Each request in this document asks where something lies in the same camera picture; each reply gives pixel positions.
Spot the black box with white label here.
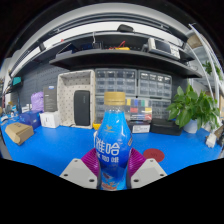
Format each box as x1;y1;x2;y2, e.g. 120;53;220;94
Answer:
128;120;152;134

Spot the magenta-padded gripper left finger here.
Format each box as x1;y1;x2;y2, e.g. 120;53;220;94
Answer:
59;147;102;190

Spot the black rectangular speaker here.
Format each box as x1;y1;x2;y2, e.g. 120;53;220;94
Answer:
73;89;91;127

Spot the brown cardboard box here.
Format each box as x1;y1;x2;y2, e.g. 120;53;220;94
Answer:
4;122;35;146

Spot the white metal rack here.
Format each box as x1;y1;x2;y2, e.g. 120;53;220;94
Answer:
188;23;224;134

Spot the dark grey upright box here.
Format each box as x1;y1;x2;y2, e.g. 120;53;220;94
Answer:
43;85;58;113

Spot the white power adapter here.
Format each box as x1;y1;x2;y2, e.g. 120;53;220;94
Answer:
205;133;218;149

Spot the dark wall shelf unit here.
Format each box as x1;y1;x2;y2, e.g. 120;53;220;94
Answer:
8;23;204;79

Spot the blue carton box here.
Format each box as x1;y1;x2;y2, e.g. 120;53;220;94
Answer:
18;110;42;130

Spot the purple plastic bag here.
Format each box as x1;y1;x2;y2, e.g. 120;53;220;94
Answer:
30;91;45;113

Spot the black flat case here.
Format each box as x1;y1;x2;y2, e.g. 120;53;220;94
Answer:
149;118;184;136

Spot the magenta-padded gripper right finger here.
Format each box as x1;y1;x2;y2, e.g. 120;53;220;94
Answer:
126;147;168;190

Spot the blue drink bottle gold cap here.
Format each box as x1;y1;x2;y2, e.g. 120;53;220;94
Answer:
93;91;134;192

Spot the flat round red coaster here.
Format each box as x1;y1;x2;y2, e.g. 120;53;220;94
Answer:
143;148;166;163

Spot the green leafy plant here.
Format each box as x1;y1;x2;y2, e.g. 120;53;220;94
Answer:
165;83;221;129

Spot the white plant pot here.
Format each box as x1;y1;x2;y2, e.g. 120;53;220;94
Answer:
183;119;199;134

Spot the white carton box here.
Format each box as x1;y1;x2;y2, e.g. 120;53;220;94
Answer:
39;110;62;129

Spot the clear organizer with coloured parts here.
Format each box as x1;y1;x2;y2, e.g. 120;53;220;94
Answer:
124;97;153;123

